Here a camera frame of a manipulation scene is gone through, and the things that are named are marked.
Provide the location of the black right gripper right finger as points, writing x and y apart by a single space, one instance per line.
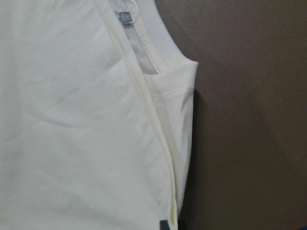
181 225

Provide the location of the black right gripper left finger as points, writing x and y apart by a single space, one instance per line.
163 225

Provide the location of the cream long-sleeve cat shirt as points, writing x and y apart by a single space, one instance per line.
96 110

